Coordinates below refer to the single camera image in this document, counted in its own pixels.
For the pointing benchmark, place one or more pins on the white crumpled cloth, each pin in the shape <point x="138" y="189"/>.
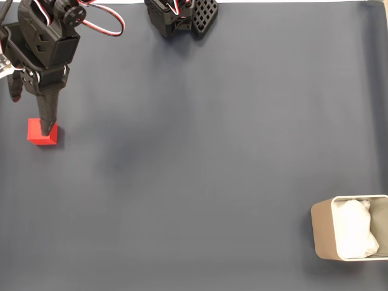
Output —
<point x="354" y="230"/>

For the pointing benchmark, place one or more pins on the red cube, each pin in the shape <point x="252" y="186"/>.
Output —
<point x="34" y="135"/>

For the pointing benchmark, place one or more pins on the beige metal box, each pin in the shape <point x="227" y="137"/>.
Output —
<point x="322" y="230"/>

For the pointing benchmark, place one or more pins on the white camera board mount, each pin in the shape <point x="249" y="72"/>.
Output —
<point x="4" y="68"/>

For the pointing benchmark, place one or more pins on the grey table mat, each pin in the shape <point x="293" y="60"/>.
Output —
<point x="194" y="182"/>

